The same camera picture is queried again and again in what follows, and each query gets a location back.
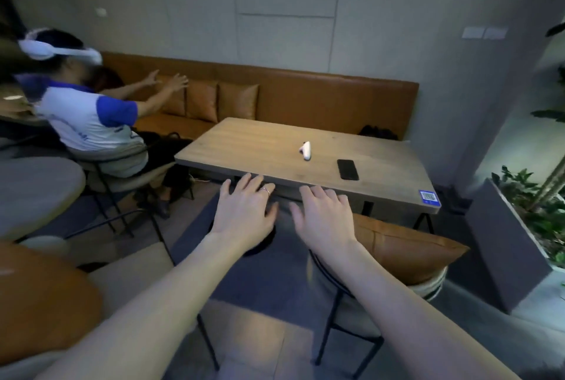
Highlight person's right hand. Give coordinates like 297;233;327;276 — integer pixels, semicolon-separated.
289;185;359;258

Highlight person's left hand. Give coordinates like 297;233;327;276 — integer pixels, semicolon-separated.
208;173;280;257

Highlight black smartphone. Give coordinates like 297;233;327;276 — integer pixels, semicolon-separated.
337;159;359;181

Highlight rectangular wooden table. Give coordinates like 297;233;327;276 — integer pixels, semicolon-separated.
174;117;442;235

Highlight large orange leather cushion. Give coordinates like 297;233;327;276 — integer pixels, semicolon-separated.
353;213;470;286

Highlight black bag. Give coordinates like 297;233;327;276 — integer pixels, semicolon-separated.
358;125;400;141

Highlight orange square cushion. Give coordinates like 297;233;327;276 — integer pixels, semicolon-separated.
186;81;219;124
217;83;260;121
161;77;187;117

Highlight orange leather bench sofa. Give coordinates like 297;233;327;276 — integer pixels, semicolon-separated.
90;51;420;142

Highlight black metal chair beige seat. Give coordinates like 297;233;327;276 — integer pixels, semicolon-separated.
66;141;177;266
307;213;448;379

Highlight beige upholstered chair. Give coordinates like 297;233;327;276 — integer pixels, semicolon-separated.
0;241;221;380

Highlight grey rectangular planter box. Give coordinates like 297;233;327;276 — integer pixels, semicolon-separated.
466;178;565;315

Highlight grey round table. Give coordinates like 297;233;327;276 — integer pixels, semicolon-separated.
0;156;87;242

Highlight green leafy plants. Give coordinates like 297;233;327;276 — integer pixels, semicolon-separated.
491;165;565;268

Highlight rounded orange leather cushion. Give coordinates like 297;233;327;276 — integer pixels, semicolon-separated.
0;241;105;367

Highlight dark wooden tabletop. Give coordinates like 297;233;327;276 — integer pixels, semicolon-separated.
0;82;47;126

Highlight tall dark leafy plant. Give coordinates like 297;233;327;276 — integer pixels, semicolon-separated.
530;20;565;213

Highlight white headset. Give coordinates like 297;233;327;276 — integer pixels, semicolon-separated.
18;29;103;65

